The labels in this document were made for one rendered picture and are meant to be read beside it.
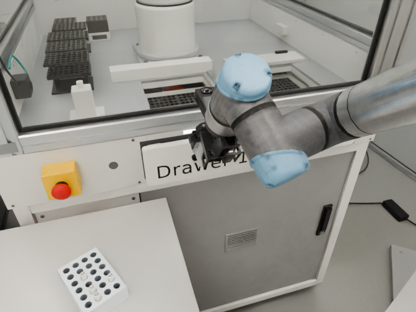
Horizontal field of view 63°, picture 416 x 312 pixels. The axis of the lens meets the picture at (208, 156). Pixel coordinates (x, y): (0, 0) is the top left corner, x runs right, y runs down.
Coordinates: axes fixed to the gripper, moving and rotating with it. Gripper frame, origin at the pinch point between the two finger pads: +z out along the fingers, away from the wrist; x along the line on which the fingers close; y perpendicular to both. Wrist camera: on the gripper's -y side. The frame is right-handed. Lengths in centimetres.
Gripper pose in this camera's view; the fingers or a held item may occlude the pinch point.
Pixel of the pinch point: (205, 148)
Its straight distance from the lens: 80.6
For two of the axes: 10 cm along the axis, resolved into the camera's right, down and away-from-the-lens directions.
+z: -1.7, 3.4, 9.2
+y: 2.4, 9.2, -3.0
